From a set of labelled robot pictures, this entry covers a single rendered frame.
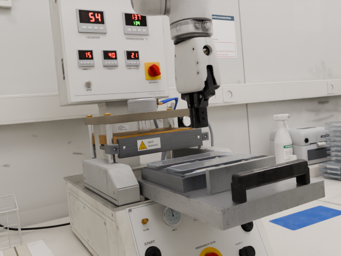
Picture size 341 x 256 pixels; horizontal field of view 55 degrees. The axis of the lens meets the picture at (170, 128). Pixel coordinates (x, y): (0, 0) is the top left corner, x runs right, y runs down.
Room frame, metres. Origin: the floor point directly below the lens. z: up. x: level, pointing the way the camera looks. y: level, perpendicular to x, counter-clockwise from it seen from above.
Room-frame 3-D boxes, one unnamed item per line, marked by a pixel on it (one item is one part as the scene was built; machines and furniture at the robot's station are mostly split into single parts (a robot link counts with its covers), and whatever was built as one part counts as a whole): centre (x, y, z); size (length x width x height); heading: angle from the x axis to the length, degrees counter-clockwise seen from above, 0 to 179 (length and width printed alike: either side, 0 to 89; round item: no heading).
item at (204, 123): (0.64, -0.07, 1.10); 0.03 x 0.03 x 0.07; 29
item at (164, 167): (0.69, -0.04, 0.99); 0.18 x 0.06 x 0.02; 120
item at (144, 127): (0.88, 0.06, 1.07); 0.22 x 0.17 x 0.10; 120
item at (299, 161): (0.49, -0.15, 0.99); 0.15 x 0.02 x 0.04; 120
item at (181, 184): (0.65, -0.06, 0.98); 0.20 x 0.17 x 0.03; 120
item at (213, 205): (0.61, -0.08, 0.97); 0.30 x 0.22 x 0.08; 30
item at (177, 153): (0.88, -0.09, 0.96); 0.26 x 0.05 x 0.07; 30
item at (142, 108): (0.92, 0.07, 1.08); 0.31 x 0.24 x 0.13; 120
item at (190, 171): (0.62, -0.08, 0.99); 0.18 x 0.06 x 0.02; 120
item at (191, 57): (0.65, -0.06, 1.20); 0.10 x 0.08 x 0.11; 29
